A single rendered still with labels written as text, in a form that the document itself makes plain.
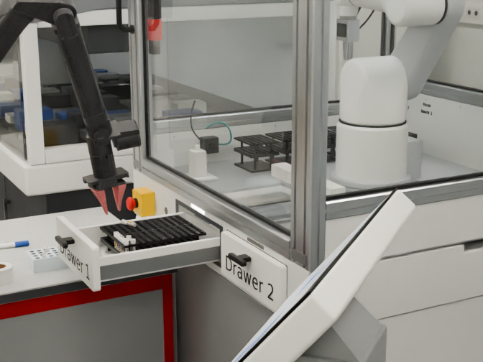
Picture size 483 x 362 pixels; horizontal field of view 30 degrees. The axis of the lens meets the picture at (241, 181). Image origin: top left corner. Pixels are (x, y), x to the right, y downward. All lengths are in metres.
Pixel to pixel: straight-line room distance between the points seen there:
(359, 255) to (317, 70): 0.61
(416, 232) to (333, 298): 0.92
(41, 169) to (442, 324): 1.47
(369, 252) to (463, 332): 0.95
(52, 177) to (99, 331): 0.74
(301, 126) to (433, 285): 0.52
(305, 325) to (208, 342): 1.32
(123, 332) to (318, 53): 1.07
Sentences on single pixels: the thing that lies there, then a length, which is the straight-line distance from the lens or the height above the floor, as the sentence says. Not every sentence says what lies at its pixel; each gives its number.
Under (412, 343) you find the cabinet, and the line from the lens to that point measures 2.14.
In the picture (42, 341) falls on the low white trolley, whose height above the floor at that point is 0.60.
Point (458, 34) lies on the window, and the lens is 2.03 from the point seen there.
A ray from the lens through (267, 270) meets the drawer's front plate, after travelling 2.02.
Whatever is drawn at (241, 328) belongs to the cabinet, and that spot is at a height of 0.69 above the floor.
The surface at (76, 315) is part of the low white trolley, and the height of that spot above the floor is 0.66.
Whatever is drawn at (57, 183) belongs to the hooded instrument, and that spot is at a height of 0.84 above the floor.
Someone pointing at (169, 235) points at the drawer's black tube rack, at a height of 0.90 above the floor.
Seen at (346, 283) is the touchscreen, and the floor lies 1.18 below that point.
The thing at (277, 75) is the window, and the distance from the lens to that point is 1.95.
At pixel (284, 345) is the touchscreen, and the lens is 1.15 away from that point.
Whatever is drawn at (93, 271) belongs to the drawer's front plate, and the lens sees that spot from 2.14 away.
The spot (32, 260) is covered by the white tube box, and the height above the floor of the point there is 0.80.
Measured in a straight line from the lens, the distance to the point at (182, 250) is 2.23.
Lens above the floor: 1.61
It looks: 15 degrees down
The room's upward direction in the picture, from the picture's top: straight up
